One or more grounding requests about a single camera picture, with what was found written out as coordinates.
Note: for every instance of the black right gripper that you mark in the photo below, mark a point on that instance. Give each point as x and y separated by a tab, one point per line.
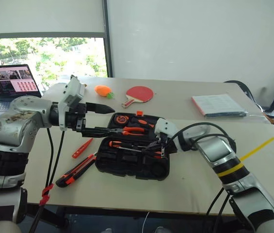
169	148

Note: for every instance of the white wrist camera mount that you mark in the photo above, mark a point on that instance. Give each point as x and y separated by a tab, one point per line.
166	126
72	89

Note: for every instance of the black electrical tape roll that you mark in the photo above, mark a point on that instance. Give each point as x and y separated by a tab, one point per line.
154	170

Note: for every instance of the open dark laptop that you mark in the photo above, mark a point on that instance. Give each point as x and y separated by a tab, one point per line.
5	80

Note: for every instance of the orange black utility knife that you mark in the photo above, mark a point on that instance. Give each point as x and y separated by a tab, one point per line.
76	170

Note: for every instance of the grey rounded shape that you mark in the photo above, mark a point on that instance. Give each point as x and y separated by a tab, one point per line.
162	230
108	230

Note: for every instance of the orange carrot plush toy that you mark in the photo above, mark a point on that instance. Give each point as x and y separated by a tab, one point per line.
101	90

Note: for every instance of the black plastic tool case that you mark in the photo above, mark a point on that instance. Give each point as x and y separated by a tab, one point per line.
127	170

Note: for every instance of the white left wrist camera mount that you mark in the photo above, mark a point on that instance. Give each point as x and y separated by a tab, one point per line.
72	89

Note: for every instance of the black chair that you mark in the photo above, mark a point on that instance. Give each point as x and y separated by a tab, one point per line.
239	85

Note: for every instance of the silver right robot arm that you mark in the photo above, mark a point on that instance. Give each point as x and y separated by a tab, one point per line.
216	148

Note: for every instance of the white booklet in plastic sleeve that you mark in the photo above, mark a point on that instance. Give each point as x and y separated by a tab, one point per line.
218	104

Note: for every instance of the orange voltage tester pen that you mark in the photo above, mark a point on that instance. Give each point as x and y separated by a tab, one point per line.
82	148

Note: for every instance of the white roller blind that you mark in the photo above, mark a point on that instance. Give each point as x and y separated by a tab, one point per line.
42	17

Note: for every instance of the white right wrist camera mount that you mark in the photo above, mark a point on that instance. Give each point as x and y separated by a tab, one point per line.
166	126

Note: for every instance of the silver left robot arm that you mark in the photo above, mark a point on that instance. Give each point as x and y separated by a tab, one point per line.
18	121

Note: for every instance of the dark window frame post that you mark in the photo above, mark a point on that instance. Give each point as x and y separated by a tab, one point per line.
107	48

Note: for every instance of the orange black screwdriver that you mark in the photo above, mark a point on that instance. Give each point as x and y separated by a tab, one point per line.
115	143
129	149

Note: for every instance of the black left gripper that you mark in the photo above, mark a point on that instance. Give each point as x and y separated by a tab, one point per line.
72	119

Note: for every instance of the orange case latch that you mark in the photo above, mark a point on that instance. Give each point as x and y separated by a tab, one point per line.
140	113

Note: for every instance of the orange black tape measure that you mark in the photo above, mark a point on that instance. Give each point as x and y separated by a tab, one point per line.
121	119

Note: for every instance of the yellow zip tie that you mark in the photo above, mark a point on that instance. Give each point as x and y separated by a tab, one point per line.
258	148

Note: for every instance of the red table tennis paddle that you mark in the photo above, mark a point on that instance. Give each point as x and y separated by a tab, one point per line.
140	94

